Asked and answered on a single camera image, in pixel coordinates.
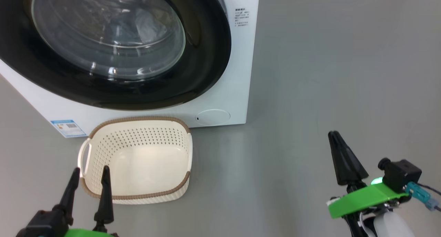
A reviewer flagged cream perforated laundry basket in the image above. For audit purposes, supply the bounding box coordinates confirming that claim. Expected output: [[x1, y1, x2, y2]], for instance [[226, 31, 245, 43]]
[[78, 116, 193, 205]]

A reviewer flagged blue energy label sticker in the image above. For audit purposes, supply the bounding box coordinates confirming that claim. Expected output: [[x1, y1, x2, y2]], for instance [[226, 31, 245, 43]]
[[50, 119, 87, 138]]

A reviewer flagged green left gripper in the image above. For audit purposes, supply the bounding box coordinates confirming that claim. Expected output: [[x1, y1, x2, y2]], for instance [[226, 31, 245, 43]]
[[52, 165, 117, 237]]

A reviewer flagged teal cable connector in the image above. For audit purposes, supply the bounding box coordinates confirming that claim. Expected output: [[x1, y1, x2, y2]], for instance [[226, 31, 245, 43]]
[[406, 182, 441, 212]]

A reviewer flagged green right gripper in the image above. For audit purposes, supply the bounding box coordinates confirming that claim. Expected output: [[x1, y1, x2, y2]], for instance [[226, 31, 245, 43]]
[[327, 131, 409, 219]]

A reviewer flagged thin black cable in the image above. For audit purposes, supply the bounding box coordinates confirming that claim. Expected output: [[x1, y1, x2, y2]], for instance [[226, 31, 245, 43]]
[[419, 183, 441, 197]]

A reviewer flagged round white filter cover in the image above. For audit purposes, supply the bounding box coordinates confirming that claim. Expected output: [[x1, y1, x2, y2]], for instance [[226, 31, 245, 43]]
[[196, 109, 230, 125]]

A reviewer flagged white front-load washing machine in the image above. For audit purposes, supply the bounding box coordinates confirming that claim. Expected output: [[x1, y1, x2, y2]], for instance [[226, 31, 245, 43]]
[[0, 0, 260, 138]]

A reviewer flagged black round glass washer door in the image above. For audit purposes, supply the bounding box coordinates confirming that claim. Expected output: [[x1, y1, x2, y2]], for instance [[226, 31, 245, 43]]
[[0, 0, 232, 111]]

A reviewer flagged blue bear print garment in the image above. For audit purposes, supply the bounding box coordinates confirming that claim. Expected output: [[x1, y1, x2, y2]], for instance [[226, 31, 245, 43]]
[[103, 8, 166, 44]]

